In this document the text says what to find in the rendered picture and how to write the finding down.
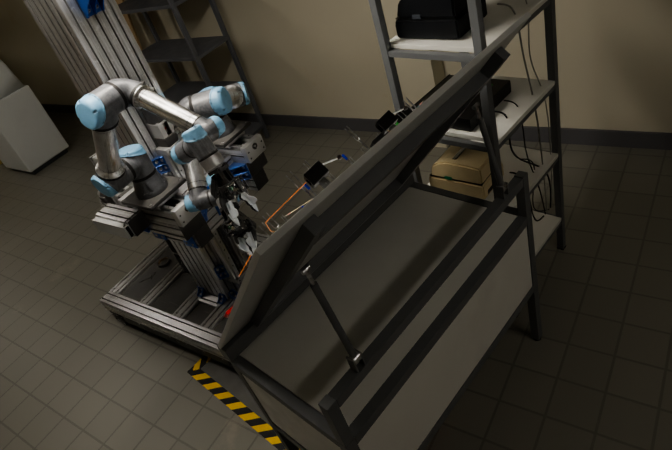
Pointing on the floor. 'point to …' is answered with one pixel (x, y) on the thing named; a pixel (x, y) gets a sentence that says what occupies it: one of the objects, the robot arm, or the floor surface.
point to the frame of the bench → (415, 343)
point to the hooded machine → (26, 128)
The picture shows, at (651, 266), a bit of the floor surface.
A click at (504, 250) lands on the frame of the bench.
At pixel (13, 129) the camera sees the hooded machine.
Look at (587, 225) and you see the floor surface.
